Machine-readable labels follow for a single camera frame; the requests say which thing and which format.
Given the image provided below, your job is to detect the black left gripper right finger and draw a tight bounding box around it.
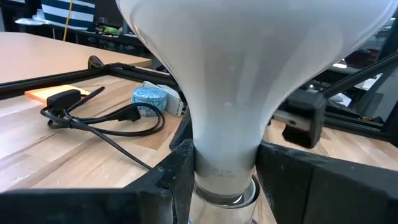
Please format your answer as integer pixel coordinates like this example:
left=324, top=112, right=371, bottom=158
left=256, top=141, right=398, bottom=224

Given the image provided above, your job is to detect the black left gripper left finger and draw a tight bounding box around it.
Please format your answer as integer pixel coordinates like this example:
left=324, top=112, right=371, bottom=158
left=0, top=139, right=196, bottom=224

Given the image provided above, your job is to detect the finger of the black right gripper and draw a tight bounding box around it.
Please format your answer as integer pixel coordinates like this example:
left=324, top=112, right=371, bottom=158
left=169, top=108, right=194, bottom=151

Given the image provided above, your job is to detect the white globe lightbulb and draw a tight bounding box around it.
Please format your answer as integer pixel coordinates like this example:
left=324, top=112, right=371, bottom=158
left=115, top=0, right=398, bottom=197

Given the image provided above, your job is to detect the chrome lamp base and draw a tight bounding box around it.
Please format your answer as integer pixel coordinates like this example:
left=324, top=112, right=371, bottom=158
left=188, top=175, right=262, bottom=224

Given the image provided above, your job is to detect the blue tape roll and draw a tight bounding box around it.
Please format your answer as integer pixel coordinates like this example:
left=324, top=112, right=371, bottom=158
left=131, top=86, right=168, bottom=117

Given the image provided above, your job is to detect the orange sticky note pad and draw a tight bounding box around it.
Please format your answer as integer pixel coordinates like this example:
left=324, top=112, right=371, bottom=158
left=24, top=84, right=91, bottom=105

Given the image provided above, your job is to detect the small green object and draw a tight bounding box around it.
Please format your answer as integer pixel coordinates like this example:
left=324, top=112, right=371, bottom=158
left=98, top=25, right=123, bottom=35

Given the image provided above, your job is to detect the navy white striped box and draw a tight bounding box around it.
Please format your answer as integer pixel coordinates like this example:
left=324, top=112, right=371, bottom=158
left=41, top=0, right=96, bottom=31

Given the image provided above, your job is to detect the white plastic bag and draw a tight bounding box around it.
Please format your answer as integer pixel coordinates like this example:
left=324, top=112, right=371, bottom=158
left=14, top=8, right=48, bottom=26

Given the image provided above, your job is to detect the black lamp power cord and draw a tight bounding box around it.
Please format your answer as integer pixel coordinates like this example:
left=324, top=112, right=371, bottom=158
left=39, top=86, right=166, bottom=170

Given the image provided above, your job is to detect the yellow cable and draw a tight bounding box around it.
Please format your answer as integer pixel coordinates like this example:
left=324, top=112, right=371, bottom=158
left=63, top=0, right=74, bottom=42

